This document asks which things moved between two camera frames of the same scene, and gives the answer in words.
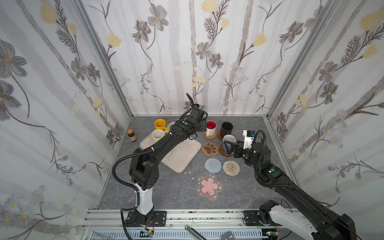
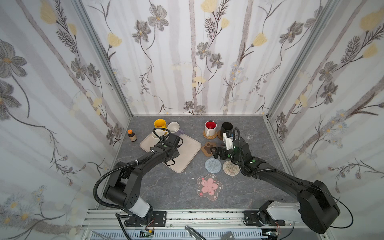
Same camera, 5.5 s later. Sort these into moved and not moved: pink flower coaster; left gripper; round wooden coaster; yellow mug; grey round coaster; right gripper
Moved: left gripper; right gripper
Not moved: yellow mug; grey round coaster; round wooden coaster; pink flower coaster
